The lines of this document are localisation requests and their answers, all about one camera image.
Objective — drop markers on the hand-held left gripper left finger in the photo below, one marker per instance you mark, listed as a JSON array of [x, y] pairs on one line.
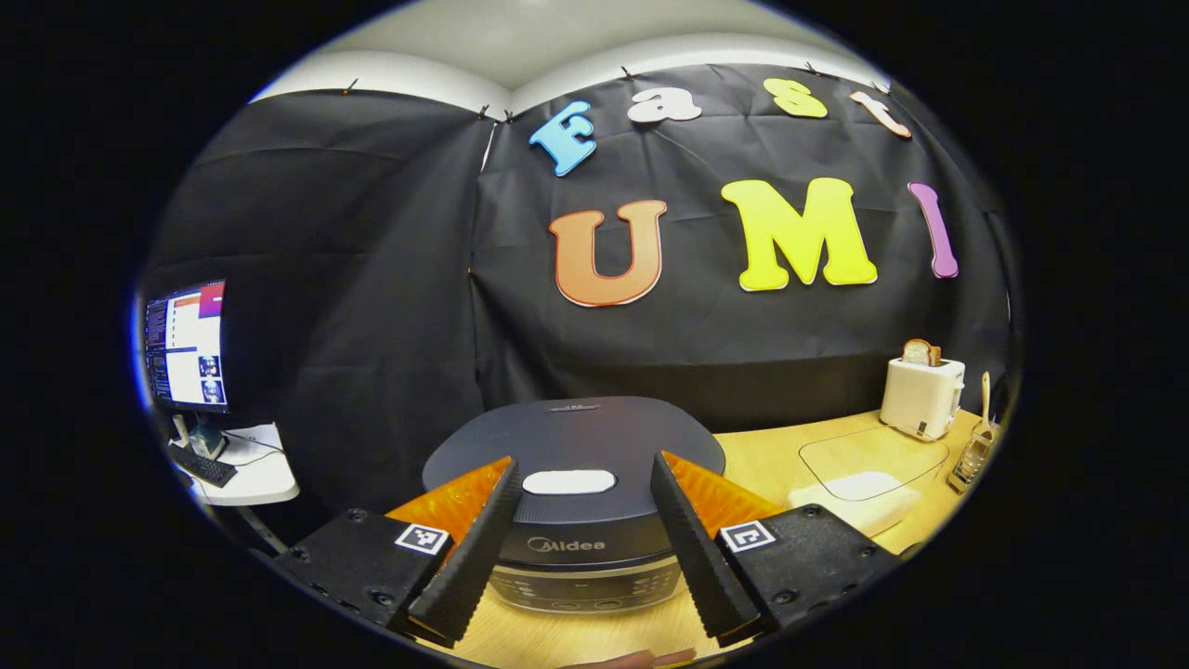
[[478, 548]]

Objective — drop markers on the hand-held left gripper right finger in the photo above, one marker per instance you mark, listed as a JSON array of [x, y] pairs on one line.
[[697, 548]]

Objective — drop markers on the silver black rice cooker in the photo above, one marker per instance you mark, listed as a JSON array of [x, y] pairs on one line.
[[585, 437]]

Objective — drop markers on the heap of white rice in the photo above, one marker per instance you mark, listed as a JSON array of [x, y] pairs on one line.
[[864, 497]]

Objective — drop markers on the wooden spoon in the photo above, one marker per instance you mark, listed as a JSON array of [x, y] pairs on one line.
[[986, 400]]

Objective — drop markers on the clear plastic container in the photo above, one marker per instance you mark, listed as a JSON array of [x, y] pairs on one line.
[[873, 451]]

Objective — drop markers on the white side table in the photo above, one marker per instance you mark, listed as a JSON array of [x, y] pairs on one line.
[[265, 474]]

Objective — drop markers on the white toaster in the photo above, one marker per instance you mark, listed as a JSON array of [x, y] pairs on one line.
[[920, 400]]

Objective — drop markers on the black keyboard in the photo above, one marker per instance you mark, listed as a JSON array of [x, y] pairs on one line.
[[204, 466]]

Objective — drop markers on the black backdrop cloth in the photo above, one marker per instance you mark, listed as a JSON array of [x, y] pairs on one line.
[[372, 279]]

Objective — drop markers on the teal desk device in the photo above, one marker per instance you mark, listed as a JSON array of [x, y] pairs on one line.
[[209, 439]]

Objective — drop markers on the toasted bread slice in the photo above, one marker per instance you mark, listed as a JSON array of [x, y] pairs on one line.
[[921, 353]]

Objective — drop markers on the computer monitor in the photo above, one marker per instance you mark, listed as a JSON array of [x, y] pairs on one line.
[[190, 348]]

